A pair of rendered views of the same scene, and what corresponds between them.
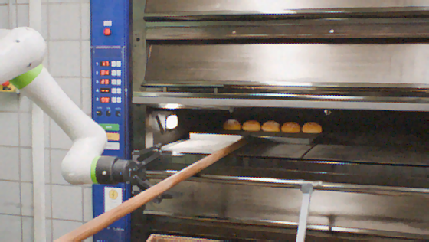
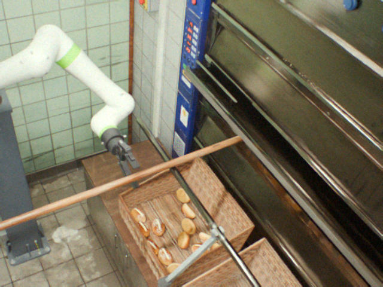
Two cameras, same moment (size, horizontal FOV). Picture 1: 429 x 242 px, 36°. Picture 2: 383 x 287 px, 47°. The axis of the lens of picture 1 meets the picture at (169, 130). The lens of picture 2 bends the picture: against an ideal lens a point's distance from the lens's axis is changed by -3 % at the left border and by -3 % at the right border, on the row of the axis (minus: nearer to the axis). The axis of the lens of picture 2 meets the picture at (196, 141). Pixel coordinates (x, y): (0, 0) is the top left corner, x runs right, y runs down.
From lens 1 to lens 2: 176 cm
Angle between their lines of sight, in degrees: 47
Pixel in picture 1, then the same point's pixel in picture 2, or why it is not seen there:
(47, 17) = not seen: outside the picture
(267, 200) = (257, 188)
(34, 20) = not seen: outside the picture
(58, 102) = (87, 82)
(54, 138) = (167, 51)
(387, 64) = (355, 174)
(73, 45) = not seen: outside the picture
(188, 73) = (233, 68)
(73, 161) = (94, 122)
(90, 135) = (114, 106)
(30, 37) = (29, 63)
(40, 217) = (156, 94)
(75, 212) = (172, 104)
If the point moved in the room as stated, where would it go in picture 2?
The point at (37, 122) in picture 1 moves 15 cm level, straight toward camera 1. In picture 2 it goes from (160, 36) to (145, 48)
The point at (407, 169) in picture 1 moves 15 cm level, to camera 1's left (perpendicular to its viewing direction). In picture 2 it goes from (336, 252) to (304, 231)
